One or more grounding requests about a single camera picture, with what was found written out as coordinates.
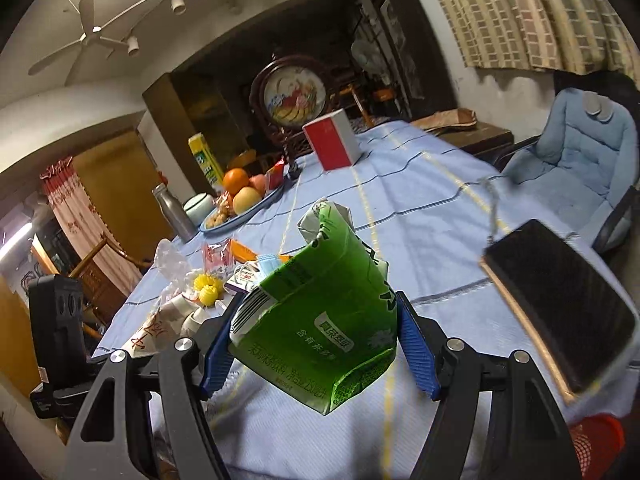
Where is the green drink carton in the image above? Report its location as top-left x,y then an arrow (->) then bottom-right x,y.
227,199 -> 398,416

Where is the red and white box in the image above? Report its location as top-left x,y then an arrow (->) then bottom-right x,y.
302,108 -> 362,172

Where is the dark side cabinet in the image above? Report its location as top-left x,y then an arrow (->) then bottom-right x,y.
437,125 -> 516,171

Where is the blue face mask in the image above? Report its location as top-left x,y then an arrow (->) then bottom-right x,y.
255,254 -> 293,276

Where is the clear plastic bag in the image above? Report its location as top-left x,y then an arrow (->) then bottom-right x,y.
152,239 -> 193,286

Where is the steel bottle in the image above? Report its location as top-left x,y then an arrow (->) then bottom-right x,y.
152,183 -> 197,242

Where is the red plastic basket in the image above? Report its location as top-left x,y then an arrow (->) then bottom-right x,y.
570,415 -> 626,480

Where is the pink packet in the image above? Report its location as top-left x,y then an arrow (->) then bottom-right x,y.
202,242 -> 233,268

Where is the light blue tablecloth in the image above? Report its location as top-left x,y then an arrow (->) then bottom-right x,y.
92,120 -> 640,480

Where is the dark wooden cabinet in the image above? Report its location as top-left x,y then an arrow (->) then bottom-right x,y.
142,0 -> 431,196

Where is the orange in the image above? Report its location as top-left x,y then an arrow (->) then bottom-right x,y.
222,167 -> 250,196

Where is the standing fan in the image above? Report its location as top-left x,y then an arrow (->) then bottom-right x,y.
350,40 -> 383,78

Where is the black tablet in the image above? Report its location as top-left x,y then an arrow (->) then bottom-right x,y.
482,219 -> 638,395

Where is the round decorative table screen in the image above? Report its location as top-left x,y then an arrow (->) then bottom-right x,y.
250,52 -> 333,161

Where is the white paper with red writing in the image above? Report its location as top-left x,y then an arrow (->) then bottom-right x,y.
120,305 -> 176,356

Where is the checkered beige curtain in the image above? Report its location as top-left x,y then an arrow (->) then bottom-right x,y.
417,0 -> 640,78

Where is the tan cloth bag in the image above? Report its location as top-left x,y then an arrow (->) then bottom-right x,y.
410,109 -> 478,136

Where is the white ceiling fan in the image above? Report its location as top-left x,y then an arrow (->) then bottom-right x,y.
27,0 -> 156,86

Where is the yellow apple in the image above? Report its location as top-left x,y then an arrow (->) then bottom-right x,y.
232,186 -> 262,214

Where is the blue cushioned office chair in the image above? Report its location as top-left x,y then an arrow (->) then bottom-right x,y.
495,70 -> 640,256

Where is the blue fruit plate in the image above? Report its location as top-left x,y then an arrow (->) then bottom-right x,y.
199,175 -> 286,233

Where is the wooden chair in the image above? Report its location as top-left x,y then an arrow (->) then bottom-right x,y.
67,237 -> 151,326

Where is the grey tablet cable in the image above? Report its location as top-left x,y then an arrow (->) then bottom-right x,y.
479,177 -> 507,247

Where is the small red packet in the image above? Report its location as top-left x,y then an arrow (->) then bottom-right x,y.
265,158 -> 287,191

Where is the white bowl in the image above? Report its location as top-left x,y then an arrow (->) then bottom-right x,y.
182,194 -> 217,226

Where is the orange flat box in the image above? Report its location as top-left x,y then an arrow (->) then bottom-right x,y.
229,240 -> 261,263

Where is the small medicine box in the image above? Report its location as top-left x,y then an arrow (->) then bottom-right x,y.
225,265 -> 261,293

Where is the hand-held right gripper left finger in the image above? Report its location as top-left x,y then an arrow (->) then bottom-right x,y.
59,292 -> 251,480

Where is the red patterned door curtain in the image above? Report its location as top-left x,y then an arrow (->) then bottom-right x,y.
40,157 -> 143,298

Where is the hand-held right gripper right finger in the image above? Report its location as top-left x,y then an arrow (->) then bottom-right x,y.
395,290 -> 583,480

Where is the white paper cup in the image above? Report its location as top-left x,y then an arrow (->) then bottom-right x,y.
165,294 -> 201,321
180,307 -> 211,338

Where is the yellow carton box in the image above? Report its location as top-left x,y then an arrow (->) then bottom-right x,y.
188,132 -> 225,188

